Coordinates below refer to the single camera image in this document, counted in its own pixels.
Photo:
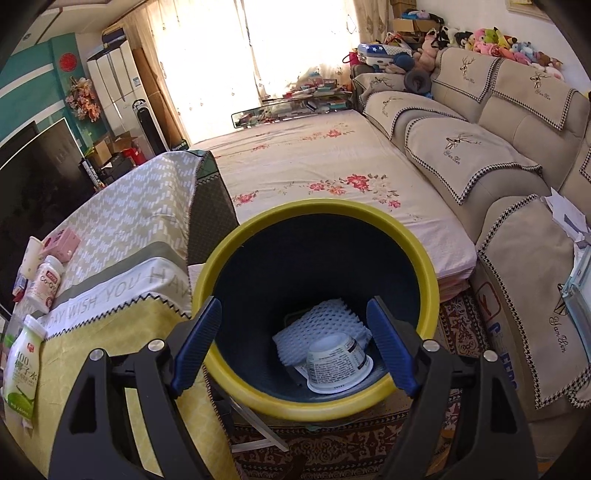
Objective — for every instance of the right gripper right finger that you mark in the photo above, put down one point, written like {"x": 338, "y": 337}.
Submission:
{"x": 492, "y": 439}

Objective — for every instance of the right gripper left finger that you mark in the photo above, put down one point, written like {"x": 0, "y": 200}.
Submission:
{"x": 94, "y": 438}

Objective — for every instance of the green coconut water bottle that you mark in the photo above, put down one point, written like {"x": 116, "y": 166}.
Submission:
{"x": 23, "y": 368}

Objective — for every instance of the white plastic yogurt cup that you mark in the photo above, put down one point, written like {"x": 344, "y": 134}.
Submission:
{"x": 336, "y": 363}

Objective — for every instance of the white yogurt bottle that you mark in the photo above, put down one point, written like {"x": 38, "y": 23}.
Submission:
{"x": 43, "y": 289}

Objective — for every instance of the white foam fruit net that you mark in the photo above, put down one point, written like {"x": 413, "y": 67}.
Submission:
{"x": 328, "y": 317}

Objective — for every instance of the yellow rimmed trash bin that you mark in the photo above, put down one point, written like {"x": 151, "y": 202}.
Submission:
{"x": 276, "y": 267}

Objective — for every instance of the white paper cup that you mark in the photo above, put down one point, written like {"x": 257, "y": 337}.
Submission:
{"x": 31, "y": 258}

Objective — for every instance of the pink strawberry milk carton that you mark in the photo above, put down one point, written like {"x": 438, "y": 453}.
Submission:
{"x": 61, "y": 245}

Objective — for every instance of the patterned tablecloth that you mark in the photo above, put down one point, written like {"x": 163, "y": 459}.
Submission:
{"x": 127, "y": 282}

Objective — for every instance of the papers on sofa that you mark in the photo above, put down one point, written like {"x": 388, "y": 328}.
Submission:
{"x": 572, "y": 221}

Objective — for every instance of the large black television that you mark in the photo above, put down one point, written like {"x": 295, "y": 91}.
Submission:
{"x": 41, "y": 185}

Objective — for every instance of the beige sofa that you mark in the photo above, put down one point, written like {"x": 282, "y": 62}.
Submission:
{"x": 499, "y": 141}

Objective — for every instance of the red fire extinguisher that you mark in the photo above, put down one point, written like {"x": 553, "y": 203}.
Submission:
{"x": 135, "y": 155}

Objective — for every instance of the black tower fan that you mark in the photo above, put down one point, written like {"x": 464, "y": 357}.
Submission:
{"x": 149, "y": 126}

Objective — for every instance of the hanging flower decoration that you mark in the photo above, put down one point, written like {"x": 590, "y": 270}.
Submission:
{"x": 82, "y": 99}

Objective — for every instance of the glass side table with clutter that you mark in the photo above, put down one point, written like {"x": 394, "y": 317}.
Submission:
{"x": 319, "y": 97}

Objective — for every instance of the white air conditioner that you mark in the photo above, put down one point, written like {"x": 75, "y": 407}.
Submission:
{"x": 118, "y": 85}

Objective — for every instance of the pile of plush toys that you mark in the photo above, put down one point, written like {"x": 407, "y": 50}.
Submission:
{"x": 490, "y": 42}

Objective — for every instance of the beige curtains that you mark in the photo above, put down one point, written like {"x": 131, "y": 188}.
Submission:
{"x": 215, "y": 58}

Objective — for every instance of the framed landscape painting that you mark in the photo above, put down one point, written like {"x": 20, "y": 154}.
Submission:
{"x": 526, "y": 7}

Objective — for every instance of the cardboard boxes by wall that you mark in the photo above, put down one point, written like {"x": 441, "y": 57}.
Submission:
{"x": 409, "y": 19}

